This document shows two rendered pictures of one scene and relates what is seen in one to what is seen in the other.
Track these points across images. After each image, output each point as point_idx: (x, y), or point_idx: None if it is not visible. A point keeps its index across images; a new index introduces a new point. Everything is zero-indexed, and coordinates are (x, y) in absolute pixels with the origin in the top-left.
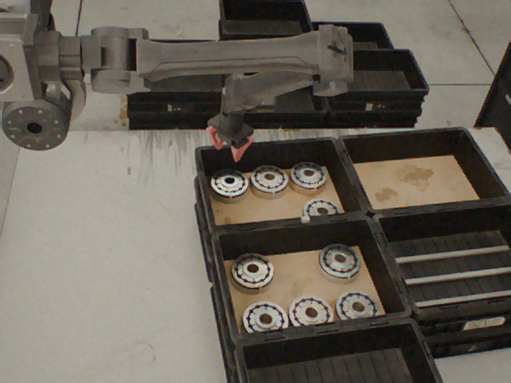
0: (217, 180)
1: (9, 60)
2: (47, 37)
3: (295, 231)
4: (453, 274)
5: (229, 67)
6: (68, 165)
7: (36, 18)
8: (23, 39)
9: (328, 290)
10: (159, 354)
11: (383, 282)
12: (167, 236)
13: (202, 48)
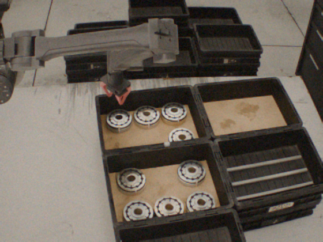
0: (111, 117)
1: None
2: None
3: (160, 152)
4: (266, 176)
5: (90, 49)
6: (25, 109)
7: None
8: None
9: (183, 191)
10: (75, 230)
11: (219, 185)
12: (81, 155)
13: (73, 38)
